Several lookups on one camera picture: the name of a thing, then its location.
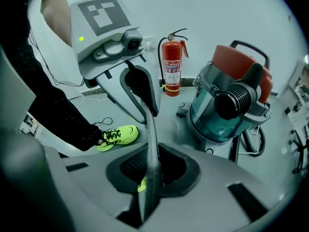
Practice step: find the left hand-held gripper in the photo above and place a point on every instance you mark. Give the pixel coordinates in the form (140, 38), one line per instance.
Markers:
(101, 28)

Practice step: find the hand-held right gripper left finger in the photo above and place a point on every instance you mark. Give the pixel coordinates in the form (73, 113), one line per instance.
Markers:
(91, 178)

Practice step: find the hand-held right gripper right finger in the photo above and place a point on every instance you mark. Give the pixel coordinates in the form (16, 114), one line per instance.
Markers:
(217, 190)

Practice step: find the grey cloth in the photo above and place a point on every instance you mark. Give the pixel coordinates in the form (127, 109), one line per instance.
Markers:
(152, 153)

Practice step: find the person's left forearm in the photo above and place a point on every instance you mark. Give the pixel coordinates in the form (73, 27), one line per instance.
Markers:
(55, 16)

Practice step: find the person's neon left shoe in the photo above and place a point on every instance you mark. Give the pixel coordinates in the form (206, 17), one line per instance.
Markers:
(120, 135)

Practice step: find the person's neon shoe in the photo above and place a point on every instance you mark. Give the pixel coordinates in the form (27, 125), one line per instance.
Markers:
(143, 186)
(120, 135)

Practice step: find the red fire extinguisher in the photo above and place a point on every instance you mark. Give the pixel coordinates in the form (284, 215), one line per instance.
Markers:
(171, 57)

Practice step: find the person's neon right shoe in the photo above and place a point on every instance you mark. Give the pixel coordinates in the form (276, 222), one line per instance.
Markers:
(143, 186)

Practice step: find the red vacuum cleaner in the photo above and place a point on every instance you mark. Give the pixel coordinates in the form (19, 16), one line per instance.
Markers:
(217, 120)

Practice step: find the white wall socket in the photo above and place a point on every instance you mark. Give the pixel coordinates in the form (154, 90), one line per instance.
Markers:
(149, 42)

